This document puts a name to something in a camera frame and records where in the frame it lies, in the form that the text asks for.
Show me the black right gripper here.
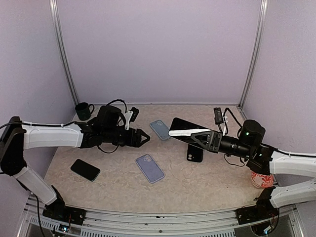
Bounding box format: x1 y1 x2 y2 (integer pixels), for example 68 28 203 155
191 130 253 159

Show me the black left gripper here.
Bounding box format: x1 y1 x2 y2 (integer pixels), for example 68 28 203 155
103 127 150 147

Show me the white-edged black smartphone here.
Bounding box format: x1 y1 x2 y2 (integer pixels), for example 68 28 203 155
168 118 211 149

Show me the lavender phone case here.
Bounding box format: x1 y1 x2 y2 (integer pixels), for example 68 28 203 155
135 154 165 184

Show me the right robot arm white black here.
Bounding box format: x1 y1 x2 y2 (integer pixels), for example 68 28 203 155
186 119 316 219

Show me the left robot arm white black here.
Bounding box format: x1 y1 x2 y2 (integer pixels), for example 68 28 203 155
0 105 150 220

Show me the black phone case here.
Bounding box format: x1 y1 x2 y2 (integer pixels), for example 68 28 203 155
187 145 203 163

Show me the light blue phone case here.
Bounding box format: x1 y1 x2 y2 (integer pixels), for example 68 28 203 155
150 119 170 141

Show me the black smartphone on table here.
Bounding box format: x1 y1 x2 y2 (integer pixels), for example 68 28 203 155
70 159 100 182

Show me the dark green mug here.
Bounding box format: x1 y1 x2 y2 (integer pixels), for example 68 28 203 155
75 102 95 121

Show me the red white patterned dish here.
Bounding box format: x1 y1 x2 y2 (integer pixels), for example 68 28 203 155
250 171 274 189

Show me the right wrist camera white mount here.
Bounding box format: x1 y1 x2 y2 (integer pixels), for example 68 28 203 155
213 107 228 135

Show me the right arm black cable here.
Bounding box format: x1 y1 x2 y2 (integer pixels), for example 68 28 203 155
223 108 244 129

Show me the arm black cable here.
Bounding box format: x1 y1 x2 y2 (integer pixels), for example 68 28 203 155
0 120 77 130
223 108 244 129

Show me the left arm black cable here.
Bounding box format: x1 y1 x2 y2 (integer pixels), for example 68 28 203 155
0 120 77 130

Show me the front aluminium rail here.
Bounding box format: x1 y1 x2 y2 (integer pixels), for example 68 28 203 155
17 195 304 237

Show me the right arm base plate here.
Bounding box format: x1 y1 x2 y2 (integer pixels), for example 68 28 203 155
236 201 279 225

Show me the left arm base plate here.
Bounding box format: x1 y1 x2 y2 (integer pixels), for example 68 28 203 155
42 200 86 225

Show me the right aluminium frame post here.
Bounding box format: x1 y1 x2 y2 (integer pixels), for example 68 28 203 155
238 0 269 110

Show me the aluminium frame post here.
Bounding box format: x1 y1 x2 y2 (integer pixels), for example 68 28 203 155
238 0 269 110
49 0 79 105

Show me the left aluminium frame post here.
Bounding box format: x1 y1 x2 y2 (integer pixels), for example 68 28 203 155
49 0 79 105

